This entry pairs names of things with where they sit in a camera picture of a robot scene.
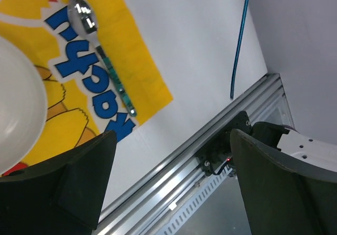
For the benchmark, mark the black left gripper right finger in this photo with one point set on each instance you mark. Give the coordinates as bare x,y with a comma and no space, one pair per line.
282,194

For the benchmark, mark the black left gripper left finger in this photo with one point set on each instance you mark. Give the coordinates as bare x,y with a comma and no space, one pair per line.
61,195

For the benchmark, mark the white round plate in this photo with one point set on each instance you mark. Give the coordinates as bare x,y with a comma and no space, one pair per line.
18,106

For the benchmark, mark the green-handled silver spoon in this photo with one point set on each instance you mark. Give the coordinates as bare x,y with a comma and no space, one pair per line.
84,22

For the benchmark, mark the blue metallic fork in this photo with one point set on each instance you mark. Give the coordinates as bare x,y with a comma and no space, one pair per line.
238,48

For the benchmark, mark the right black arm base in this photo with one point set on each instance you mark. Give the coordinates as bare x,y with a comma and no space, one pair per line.
216,153

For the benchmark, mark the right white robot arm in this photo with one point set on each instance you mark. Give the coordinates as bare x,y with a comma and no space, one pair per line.
289,141

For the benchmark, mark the yellow Pikachu placemat cloth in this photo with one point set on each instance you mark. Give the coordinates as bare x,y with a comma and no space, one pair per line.
81,99

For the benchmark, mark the aluminium rail frame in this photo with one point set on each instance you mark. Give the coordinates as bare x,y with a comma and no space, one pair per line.
163,200

